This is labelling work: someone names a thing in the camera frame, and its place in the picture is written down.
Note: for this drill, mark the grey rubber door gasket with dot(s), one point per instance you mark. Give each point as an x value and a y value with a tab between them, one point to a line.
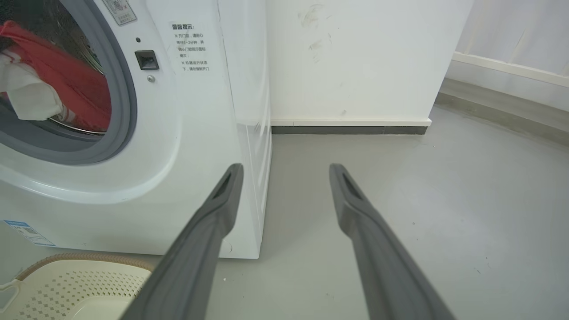
119	89

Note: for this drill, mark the blue energy label sticker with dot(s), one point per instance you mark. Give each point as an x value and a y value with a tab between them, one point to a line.
27	232

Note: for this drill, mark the black door latch socket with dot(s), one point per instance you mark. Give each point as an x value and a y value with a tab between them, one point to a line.
146	59

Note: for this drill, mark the white warning label sticker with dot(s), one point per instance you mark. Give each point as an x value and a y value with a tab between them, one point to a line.
120	10

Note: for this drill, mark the cream perforated laundry basket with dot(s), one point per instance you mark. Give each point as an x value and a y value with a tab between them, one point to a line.
75	289

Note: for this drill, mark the white and grey baseboard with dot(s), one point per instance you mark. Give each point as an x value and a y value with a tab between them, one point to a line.
351	126

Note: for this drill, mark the red garment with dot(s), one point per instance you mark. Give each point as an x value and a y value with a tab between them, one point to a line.
66	75

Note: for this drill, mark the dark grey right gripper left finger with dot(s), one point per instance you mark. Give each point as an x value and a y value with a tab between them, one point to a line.
191	262

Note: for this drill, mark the white front-load washing machine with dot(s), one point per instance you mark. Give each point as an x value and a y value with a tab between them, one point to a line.
195	146

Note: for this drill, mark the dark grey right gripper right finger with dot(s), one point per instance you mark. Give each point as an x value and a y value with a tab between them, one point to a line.
386	266

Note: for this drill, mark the white garment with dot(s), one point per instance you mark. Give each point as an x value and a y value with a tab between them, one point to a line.
29	93

